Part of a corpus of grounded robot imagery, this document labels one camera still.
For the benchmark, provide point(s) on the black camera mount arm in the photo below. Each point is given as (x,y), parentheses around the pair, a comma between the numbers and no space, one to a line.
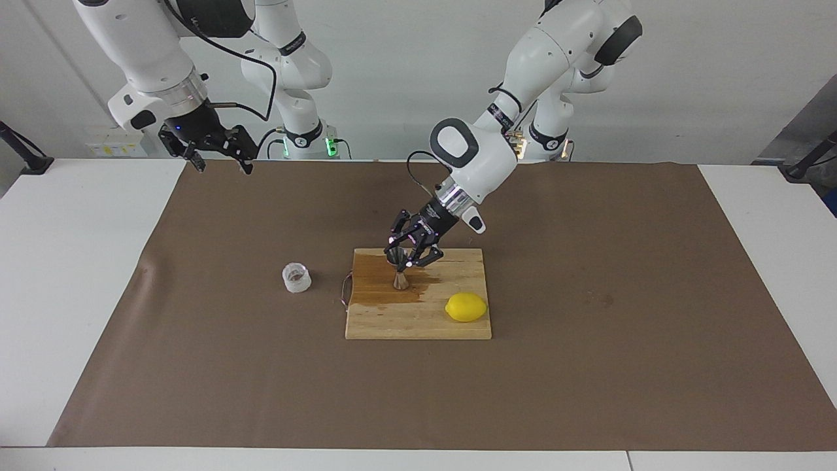
(807,160)
(26,157)

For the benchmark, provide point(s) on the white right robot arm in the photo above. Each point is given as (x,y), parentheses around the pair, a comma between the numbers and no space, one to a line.
(144,46)

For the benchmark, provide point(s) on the blue object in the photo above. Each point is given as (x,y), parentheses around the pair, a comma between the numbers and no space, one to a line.
(832,204)

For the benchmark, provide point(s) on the white wall socket box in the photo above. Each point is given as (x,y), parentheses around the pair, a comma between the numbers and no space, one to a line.
(116,140)

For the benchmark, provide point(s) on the steel double jigger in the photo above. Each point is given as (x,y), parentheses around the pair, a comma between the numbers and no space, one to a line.
(400,281)

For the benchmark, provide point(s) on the brown table mat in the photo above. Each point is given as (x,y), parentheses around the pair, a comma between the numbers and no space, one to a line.
(261,379)

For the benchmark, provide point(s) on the wooden cutting board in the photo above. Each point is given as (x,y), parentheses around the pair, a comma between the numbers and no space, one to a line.
(418,314)

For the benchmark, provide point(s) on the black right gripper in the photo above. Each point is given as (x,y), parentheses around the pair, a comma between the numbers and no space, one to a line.
(196,124)

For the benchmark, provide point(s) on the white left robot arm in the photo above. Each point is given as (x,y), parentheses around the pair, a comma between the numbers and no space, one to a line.
(543,59)

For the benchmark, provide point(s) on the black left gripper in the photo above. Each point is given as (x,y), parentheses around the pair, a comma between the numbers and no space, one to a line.
(437,219)

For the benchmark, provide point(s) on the yellow lemon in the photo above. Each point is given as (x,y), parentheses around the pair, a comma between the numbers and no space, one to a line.
(466,307)

